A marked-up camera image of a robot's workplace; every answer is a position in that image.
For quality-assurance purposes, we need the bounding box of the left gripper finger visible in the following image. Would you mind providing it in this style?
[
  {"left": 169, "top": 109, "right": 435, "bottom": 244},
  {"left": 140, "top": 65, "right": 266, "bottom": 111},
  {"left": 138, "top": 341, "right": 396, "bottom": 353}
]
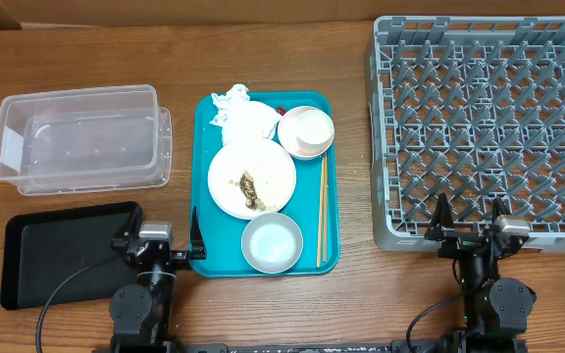
[
  {"left": 189, "top": 207, "right": 207, "bottom": 261},
  {"left": 120, "top": 205, "right": 143, "bottom": 240}
]

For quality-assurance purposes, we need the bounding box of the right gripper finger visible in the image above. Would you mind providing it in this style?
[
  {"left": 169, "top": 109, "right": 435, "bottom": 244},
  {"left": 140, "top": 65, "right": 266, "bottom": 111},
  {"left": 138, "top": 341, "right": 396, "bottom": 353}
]
[
  {"left": 429, "top": 193, "right": 455, "bottom": 231},
  {"left": 491, "top": 197, "right": 509, "bottom": 221}
]

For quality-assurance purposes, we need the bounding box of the white napkin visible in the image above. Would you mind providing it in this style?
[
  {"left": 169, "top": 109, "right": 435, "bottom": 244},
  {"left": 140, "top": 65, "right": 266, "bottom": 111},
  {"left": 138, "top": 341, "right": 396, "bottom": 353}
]
[{"left": 210, "top": 83, "right": 283, "bottom": 145}]

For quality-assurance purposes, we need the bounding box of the white paper cup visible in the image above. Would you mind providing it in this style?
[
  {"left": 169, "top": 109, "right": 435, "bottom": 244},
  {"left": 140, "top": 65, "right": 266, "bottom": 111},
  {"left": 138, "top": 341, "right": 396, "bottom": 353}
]
[{"left": 296, "top": 110, "right": 334, "bottom": 153}]

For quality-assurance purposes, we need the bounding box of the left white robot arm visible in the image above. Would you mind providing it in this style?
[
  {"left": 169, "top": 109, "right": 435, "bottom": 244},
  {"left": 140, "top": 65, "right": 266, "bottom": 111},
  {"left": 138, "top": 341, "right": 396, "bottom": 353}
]
[{"left": 109, "top": 208, "right": 207, "bottom": 352}]

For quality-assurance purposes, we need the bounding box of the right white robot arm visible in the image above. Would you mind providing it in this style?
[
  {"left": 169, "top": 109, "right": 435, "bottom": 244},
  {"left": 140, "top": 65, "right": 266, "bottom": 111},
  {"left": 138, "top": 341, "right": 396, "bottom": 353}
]
[{"left": 423, "top": 193, "right": 537, "bottom": 353}]

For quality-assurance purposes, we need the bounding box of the clear plastic waste bin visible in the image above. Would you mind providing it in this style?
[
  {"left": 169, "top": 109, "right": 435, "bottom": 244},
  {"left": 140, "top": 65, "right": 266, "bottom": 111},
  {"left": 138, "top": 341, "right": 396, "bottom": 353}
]
[{"left": 0, "top": 84, "right": 173, "bottom": 196}]

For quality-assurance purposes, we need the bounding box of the grey dishwasher rack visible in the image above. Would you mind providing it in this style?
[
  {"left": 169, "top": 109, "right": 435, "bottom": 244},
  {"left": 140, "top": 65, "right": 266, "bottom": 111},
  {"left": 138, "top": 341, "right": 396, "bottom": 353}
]
[{"left": 366, "top": 16, "right": 565, "bottom": 253}]

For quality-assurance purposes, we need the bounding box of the teal plastic serving tray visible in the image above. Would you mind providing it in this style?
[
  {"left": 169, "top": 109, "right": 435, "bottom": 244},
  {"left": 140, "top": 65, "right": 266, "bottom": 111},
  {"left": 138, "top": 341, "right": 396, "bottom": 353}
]
[{"left": 191, "top": 96, "right": 340, "bottom": 277}]

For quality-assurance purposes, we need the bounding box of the grey shallow bowl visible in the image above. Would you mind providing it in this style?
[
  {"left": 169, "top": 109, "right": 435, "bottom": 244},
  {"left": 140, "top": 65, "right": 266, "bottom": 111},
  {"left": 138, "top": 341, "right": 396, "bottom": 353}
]
[{"left": 241, "top": 213, "right": 304, "bottom": 275}]

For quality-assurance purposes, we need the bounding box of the brown food scrap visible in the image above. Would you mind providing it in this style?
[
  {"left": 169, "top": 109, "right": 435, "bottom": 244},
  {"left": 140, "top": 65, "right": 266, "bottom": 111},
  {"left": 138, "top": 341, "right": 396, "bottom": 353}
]
[{"left": 239, "top": 171, "right": 266, "bottom": 211}]

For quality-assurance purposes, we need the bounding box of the large white dinner plate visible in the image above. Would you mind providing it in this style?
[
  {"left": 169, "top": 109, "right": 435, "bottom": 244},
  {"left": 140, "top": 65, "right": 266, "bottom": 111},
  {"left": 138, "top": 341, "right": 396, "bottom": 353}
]
[{"left": 208, "top": 138, "right": 297, "bottom": 220}]

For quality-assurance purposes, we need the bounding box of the black plastic tray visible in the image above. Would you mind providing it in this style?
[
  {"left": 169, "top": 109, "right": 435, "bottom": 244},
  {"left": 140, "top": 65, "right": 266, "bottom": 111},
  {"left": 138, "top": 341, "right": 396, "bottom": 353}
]
[{"left": 0, "top": 201, "right": 139, "bottom": 310}]

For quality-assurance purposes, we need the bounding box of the right wooden chopstick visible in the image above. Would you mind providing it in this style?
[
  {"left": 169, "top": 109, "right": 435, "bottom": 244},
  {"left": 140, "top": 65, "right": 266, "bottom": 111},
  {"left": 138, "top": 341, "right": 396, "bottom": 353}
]
[{"left": 320, "top": 152, "right": 328, "bottom": 264}]

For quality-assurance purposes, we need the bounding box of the wooden chopstick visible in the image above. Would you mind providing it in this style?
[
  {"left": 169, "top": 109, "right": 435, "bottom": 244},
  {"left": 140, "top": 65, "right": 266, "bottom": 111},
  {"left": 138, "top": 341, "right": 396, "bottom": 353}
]
[
  {"left": 316, "top": 157, "right": 324, "bottom": 269},
  {"left": 320, "top": 152, "right": 328, "bottom": 264}
]

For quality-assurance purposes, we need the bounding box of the left wooden chopstick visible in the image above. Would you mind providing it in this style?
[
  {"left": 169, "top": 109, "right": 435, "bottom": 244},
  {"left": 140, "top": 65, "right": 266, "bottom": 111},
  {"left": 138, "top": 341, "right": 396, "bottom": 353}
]
[{"left": 316, "top": 157, "right": 324, "bottom": 269}]

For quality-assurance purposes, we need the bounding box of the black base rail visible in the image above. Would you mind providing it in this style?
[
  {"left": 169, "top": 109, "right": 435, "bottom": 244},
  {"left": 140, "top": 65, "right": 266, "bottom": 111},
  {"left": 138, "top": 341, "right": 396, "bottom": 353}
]
[{"left": 179, "top": 338, "right": 460, "bottom": 353}]

